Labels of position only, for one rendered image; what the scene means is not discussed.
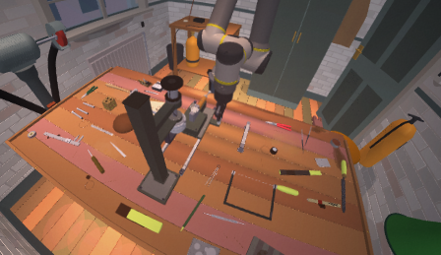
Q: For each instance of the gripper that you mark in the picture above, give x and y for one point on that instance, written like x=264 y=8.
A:
x=222 y=99

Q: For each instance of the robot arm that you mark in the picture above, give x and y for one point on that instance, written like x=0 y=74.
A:
x=227 y=58

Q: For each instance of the grey vice carriage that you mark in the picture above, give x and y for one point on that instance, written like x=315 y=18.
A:
x=195 y=122

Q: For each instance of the silver brooch blank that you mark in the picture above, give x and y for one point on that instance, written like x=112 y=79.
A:
x=194 y=109

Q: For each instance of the grey ratchet collar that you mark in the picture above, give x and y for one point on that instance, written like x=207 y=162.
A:
x=173 y=94

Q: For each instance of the black flat box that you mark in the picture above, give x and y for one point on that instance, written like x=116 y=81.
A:
x=198 y=20

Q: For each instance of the silver flat file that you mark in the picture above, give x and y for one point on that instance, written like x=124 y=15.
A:
x=102 y=130

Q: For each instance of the silver gauge tool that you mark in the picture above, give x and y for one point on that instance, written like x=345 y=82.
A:
x=244 y=137

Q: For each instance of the silver twist drill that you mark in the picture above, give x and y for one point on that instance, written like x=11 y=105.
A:
x=212 y=175

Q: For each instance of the black ball knob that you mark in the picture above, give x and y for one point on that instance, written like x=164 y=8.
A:
x=273 y=150

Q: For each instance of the orange gas bottle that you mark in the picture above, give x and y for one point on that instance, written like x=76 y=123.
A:
x=192 y=51

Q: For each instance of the black and white box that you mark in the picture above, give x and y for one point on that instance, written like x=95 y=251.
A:
x=157 y=86

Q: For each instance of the black bin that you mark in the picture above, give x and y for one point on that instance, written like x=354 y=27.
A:
x=175 y=57

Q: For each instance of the dark grey drill stand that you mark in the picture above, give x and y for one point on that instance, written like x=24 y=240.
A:
x=148 y=141

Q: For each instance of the dark green small tool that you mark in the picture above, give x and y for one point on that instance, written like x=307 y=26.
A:
x=144 y=82

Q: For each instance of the grey tweezers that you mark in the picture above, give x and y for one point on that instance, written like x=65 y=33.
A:
x=306 y=138

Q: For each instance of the brown leather dome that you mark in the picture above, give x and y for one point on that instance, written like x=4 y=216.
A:
x=122 y=124

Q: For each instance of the wooden side table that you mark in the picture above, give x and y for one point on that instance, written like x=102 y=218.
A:
x=179 y=24

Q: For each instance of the green pencil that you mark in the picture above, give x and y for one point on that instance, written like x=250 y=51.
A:
x=193 y=212

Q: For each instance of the silver needle file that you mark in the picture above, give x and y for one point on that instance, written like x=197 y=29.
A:
x=224 y=218

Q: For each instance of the brass rod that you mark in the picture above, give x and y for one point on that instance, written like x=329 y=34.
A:
x=118 y=87

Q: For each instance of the white scribe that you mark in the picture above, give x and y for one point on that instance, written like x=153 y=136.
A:
x=118 y=149

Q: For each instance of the green metal locker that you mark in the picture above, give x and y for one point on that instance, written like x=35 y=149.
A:
x=303 y=41

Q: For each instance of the brass dapping cube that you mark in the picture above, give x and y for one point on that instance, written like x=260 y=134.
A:
x=110 y=103

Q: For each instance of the silver sheet square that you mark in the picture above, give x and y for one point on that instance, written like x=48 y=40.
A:
x=322 y=162

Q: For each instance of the grey radiator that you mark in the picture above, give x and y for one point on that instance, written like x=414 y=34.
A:
x=120 y=55

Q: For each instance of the small grey cup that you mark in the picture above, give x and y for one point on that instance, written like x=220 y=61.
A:
x=335 y=143

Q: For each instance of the yellow and brown block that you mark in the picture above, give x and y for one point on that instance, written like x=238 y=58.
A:
x=143 y=218

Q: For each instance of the small silver pin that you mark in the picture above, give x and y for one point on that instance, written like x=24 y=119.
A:
x=82 y=111
x=88 y=104
x=76 y=114

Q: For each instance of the speckled grey slab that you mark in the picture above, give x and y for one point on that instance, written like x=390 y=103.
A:
x=204 y=248

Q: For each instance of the cream and red ruler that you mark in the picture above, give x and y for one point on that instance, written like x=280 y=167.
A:
x=324 y=203

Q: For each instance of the dark grey block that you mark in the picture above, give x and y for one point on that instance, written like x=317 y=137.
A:
x=265 y=247

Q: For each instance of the silver sliding calliper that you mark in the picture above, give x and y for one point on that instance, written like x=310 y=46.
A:
x=62 y=138

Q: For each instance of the brown hanging apron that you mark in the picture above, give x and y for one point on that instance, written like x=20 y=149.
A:
x=355 y=17

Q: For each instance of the orange gas cylinder black valve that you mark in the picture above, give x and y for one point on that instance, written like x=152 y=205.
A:
x=389 y=143

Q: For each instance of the green panelled door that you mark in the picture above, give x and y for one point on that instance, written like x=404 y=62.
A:
x=396 y=48

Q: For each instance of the grey polishing motor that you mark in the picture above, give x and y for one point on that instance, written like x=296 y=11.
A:
x=20 y=53

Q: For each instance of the green rounded shade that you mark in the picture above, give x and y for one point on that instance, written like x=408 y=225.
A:
x=413 y=236

